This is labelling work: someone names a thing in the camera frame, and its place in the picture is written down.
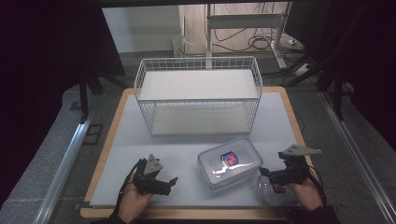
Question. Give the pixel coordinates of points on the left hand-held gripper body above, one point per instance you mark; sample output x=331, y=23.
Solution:
x=148, y=182

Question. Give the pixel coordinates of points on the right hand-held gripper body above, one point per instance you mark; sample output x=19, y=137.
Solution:
x=292, y=172

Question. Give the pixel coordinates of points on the small clear plastic food container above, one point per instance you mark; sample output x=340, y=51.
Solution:
x=271, y=197

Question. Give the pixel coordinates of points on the large clear plastic food container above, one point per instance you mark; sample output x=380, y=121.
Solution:
x=230, y=163

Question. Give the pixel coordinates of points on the person's left hand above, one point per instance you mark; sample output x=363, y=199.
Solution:
x=134, y=202

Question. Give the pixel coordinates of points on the person's right hand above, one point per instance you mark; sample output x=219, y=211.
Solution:
x=306, y=194

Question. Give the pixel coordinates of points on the light grey table mat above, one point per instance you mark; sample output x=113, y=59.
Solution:
x=174, y=149

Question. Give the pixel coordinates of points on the wooden framed white board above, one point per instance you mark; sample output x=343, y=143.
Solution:
x=186, y=214

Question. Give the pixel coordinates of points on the dark square floor plate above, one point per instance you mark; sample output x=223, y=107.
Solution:
x=92, y=133

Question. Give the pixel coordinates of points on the black metal stand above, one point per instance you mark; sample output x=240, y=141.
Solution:
x=337, y=81
x=84, y=90

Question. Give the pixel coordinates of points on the white power strip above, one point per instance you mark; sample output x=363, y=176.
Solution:
x=301, y=70

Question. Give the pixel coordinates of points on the aluminium rail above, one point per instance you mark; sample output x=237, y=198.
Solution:
x=62, y=168
x=358, y=155

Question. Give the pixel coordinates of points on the white metal desk frame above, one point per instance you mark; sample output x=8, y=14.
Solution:
x=243, y=21

